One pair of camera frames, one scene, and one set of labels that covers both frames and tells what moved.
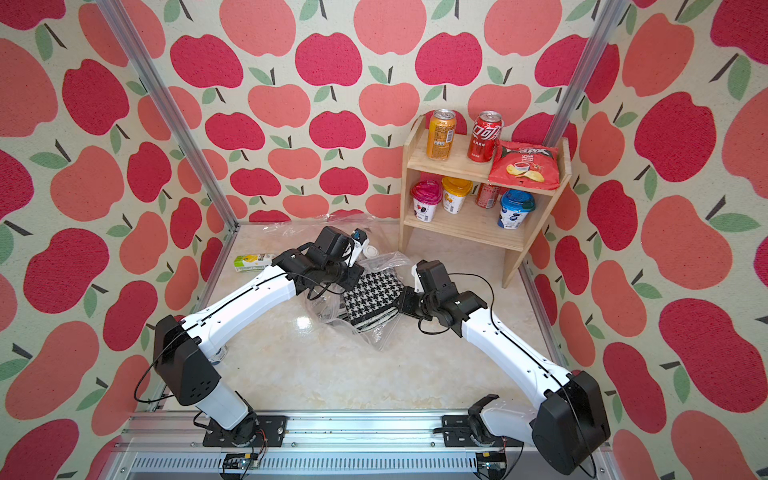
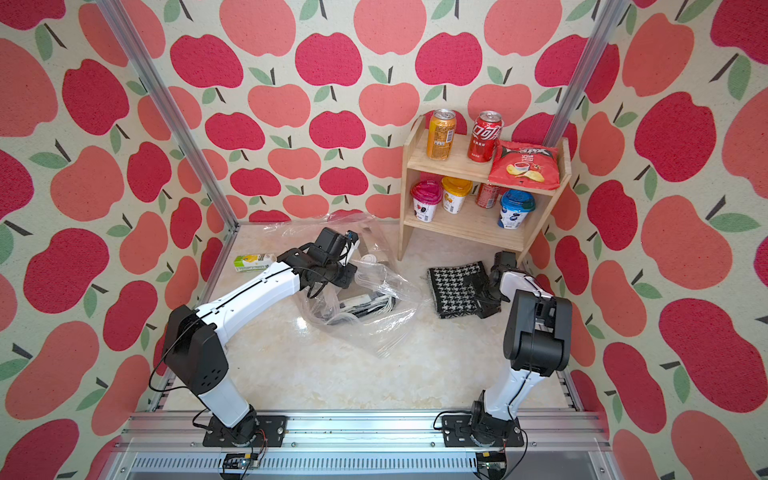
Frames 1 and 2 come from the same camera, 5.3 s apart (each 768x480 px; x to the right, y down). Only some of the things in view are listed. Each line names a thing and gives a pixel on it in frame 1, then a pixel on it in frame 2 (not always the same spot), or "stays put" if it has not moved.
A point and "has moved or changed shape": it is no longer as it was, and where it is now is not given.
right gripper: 405,303 → 488,309
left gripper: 357,271 stays put
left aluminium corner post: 162,105 stays put
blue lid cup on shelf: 514,207 stays put
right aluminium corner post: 601,34 stays put
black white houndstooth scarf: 372,300 has moved or changed shape
